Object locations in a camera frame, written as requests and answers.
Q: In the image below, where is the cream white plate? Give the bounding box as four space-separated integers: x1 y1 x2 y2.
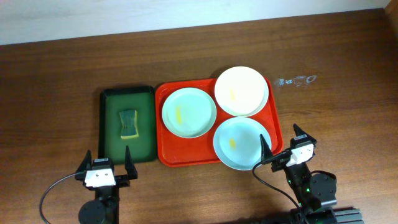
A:
215 66 269 117

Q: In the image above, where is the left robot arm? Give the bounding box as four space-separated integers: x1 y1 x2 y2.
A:
75 147 137 224

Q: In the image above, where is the light blue plate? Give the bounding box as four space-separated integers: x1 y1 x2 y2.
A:
213 117 272 170

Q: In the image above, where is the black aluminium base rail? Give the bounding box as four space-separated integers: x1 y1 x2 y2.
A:
250 208 364 224

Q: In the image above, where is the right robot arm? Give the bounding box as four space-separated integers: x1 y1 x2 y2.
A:
252 124 336 216

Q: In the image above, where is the red plastic tray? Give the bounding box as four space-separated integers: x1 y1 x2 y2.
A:
155 78 284 167

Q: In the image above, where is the pale green plate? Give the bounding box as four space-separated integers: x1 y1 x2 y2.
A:
161 87 217 138

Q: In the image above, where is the dark green tray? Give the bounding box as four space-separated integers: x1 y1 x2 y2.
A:
98 86 157 165

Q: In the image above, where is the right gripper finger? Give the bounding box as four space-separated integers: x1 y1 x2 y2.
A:
293 123 308 137
260 134 273 164

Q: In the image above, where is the yellow green sponge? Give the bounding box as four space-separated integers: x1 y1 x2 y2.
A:
119 110 139 139

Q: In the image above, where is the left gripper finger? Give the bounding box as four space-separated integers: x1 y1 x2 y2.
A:
76 150 91 173
124 146 138 180

